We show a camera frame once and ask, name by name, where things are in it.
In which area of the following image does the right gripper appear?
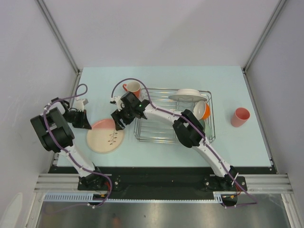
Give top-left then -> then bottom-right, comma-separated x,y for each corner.
112,104 -> 136,131

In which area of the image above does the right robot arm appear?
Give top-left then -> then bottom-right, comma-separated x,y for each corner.
110,92 -> 238,190

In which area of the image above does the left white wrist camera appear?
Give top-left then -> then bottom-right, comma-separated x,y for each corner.
74,98 -> 88,112

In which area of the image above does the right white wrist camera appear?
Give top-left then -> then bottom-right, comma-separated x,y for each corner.
110,96 -> 122,106

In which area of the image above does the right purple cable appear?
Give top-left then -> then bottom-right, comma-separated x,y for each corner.
111,78 -> 258,205

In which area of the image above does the orange mug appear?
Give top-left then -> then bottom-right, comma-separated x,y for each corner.
123,81 -> 141,98

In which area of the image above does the pink plastic cup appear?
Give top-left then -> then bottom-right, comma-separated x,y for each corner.
230,107 -> 250,127

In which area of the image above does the white deep plate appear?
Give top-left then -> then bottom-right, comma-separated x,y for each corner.
169,89 -> 207,103

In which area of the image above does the light green bowl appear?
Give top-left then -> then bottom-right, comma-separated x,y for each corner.
200,120 -> 212,141

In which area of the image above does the white cable duct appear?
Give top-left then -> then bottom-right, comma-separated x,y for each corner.
44,192 -> 94,202

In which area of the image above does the pink cream floral plate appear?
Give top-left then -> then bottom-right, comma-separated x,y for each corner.
86,119 -> 125,154

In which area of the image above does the orange white bowl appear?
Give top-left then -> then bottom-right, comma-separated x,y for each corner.
193,101 -> 210,120

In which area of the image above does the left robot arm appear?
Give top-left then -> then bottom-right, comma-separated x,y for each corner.
30,97 -> 110,190

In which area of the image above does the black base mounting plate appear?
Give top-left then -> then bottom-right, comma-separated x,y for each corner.
48,165 -> 277,200

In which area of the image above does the metal wire dish rack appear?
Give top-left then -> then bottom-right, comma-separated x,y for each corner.
133,88 -> 216,144

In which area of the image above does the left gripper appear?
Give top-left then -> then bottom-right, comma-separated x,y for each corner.
63,109 -> 92,130

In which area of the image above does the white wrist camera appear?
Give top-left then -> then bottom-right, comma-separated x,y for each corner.
110,96 -> 122,106
74,98 -> 88,112

